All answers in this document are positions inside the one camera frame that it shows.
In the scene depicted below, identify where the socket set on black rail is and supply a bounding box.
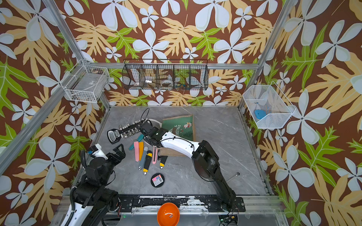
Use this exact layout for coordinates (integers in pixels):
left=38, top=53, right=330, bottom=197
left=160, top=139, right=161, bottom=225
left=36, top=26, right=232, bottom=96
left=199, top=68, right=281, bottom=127
left=107, top=120, right=144, bottom=144

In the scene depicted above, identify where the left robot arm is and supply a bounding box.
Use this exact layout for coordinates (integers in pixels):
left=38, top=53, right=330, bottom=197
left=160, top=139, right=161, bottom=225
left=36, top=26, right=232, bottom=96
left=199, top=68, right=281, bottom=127
left=61, top=144, right=126, bottom=226

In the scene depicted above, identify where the green christmas burlap pouch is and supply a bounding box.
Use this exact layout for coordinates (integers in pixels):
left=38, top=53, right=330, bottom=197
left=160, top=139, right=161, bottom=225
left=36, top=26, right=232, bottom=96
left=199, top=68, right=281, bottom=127
left=159, top=115, right=196, bottom=158

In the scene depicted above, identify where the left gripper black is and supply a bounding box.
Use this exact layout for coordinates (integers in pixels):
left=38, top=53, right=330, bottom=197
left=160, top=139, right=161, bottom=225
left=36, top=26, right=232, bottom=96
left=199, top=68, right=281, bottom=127
left=101, top=144, right=126, bottom=186

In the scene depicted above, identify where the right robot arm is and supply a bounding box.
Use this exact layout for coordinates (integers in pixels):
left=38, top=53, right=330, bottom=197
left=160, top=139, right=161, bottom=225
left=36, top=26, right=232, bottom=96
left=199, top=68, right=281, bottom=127
left=138, top=120, right=246, bottom=212

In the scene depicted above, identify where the teal utility knife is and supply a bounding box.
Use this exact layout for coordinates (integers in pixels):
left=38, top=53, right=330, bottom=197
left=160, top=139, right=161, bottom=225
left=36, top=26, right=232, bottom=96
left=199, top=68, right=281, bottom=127
left=129, top=134, right=144, bottom=150

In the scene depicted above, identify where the orange bowl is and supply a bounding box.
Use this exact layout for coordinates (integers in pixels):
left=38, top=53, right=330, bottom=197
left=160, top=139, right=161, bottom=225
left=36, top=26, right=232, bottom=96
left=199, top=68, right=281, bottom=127
left=157, top=202, right=180, bottom=226

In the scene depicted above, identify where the slim pink utility knife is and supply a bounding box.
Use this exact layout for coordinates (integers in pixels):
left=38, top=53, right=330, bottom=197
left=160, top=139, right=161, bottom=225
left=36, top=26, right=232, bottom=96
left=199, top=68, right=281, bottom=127
left=152, top=146, right=158, bottom=164

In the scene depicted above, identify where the white wire basket left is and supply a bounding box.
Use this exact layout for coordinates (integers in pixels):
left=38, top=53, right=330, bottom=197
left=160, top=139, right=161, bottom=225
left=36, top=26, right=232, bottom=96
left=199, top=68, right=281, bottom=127
left=62, top=60, right=110, bottom=103

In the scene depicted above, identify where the white wire basket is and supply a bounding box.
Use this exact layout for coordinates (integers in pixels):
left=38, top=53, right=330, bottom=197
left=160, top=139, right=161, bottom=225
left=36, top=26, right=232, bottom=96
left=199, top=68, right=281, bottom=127
left=243, top=82, right=296, bottom=130
left=62, top=60, right=110, bottom=103

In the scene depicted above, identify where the small metal wrench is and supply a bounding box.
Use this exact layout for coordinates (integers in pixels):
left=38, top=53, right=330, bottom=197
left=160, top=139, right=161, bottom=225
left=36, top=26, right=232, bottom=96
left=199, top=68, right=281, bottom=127
left=226, top=172, right=240, bottom=183

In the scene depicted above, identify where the orange utility knife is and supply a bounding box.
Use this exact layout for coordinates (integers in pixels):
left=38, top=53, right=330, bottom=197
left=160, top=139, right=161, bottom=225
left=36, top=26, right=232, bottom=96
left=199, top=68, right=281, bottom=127
left=139, top=142, right=144, bottom=161

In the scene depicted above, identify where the black wire basket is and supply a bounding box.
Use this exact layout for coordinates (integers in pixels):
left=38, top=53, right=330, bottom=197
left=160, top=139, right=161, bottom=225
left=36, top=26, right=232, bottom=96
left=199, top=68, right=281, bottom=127
left=121, top=59, right=209, bottom=90

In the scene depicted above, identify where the white wire basket right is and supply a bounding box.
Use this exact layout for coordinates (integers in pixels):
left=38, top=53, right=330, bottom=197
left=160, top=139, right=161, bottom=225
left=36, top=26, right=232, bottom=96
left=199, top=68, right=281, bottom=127
left=243, top=82, right=296, bottom=130

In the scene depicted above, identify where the blue object in basket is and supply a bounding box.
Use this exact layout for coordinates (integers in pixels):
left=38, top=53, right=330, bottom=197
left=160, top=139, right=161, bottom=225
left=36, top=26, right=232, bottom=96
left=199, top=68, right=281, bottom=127
left=254, top=109, right=267, bottom=120

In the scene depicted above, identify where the small black yellow utility knife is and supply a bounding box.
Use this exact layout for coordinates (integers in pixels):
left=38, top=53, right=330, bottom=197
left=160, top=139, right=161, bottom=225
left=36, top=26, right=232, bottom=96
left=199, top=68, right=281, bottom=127
left=159, top=155, right=168, bottom=169

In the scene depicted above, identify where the round black tin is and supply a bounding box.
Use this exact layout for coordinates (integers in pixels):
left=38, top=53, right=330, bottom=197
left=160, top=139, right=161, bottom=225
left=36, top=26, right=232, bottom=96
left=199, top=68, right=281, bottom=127
left=150, top=173, right=165, bottom=188

